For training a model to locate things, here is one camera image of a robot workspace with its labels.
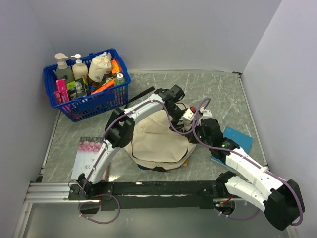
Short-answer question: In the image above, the black green box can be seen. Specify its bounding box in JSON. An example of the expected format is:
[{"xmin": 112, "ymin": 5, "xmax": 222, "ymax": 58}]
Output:
[{"xmin": 66, "ymin": 78, "xmax": 90, "ymax": 100}]

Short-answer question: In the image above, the green pump bottle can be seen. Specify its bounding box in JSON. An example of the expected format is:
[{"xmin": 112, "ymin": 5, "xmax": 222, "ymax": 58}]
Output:
[{"xmin": 54, "ymin": 53, "xmax": 74, "ymax": 84}]

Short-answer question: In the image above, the beige canvas backpack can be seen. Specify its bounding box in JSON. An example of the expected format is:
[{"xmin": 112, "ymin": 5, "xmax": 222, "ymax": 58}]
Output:
[{"xmin": 124, "ymin": 102, "xmax": 196, "ymax": 172}]

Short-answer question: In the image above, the beige cloth pouch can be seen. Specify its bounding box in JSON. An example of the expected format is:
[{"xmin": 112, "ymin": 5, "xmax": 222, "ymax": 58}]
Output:
[{"xmin": 88, "ymin": 52, "xmax": 112, "ymax": 83}]

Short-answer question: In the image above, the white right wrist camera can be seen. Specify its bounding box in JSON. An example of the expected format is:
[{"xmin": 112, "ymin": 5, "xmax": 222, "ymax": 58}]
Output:
[{"xmin": 199, "ymin": 107, "xmax": 213, "ymax": 120}]

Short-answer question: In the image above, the orange package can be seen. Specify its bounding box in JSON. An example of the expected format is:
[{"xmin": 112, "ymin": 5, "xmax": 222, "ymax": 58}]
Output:
[{"xmin": 91, "ymin": 60, "xmax": 121, "ymax": 95}]

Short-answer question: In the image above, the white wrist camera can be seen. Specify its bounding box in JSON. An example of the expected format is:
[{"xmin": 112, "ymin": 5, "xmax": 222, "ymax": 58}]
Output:
[
  {"xmin": 199, "ymin": 107, "xmax": 213, "ymax": 120},
  {"xmin": 181, "ymin": 107, "xmax": 196, "ymax": 123}
]

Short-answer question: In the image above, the cream pump bottle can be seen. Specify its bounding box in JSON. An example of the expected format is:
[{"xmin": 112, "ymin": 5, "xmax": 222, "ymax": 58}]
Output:
[{"xmin": 71, "ymin": 54, "xmax": 88, "ymax": 80}]

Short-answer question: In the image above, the pink box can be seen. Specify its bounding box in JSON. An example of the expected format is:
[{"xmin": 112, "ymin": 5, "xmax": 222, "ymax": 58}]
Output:
[{"xmin": 54, "ymin": 79, "xmax": 69, "ymax": 104}]

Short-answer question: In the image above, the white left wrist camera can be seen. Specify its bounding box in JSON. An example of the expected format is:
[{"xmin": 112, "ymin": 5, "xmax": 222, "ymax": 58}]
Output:
[{"xmin": 181, "ymin": 107, "xmax": 196, "ymax": 123}]

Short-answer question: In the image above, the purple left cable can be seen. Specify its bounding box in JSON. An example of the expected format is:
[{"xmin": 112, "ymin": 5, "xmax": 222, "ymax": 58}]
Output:
[{"xmin": 78, "ymin": 99, "xmax": 201, "ymax": 226}]

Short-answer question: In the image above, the aluminium rail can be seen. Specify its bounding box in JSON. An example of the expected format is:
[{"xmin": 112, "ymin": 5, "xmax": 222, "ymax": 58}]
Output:
[{"xmin": 23, "ymin": 179, "xmax": 287, "ymax": 204}]

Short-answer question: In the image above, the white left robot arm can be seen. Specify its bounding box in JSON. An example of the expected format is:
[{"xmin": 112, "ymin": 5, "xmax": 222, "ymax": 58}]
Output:
[{"xmin": 77, "ymin": 85, "xmax": 190, "ymax": 199}]

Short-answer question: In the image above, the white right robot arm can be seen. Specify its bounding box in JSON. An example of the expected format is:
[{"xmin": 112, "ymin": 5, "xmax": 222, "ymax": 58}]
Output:
[{"xmin": 184, "ymin": 118, "xmax": 305, "ymax": 231}]

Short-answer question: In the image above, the blue thin booklet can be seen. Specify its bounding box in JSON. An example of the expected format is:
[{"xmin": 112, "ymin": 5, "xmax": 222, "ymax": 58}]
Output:
[{"xmin": 211, "ymin": 125, "xmax": 253, "ymax": 172}]

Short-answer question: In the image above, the blue shark pencil case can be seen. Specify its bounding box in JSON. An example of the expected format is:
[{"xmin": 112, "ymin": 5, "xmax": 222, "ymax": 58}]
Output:
[{"xmin": 138, "ymin": 164, "xmax": 151, "ymax": 170}]

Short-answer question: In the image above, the pink flower cover book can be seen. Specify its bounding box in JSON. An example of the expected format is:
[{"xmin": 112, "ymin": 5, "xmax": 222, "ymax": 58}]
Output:
[{"xmin": 70, "ymin": 136, "xmax": 102, "ymax": 180}]

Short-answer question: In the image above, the blue plastic basket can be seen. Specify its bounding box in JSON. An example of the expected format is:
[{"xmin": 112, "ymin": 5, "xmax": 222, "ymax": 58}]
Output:
[{"xmin": 43, "ymin": 48, "xmax": 131, "ymax": 122}]

